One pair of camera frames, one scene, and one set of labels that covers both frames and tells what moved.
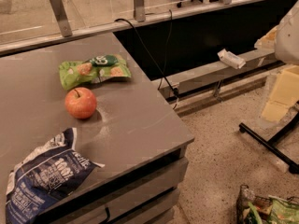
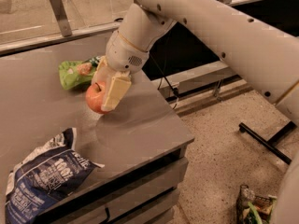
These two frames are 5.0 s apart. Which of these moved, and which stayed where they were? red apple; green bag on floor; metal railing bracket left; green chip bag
Moved: red apple
Stayed: metal railing bracket left; green chip bag; green bag on floor
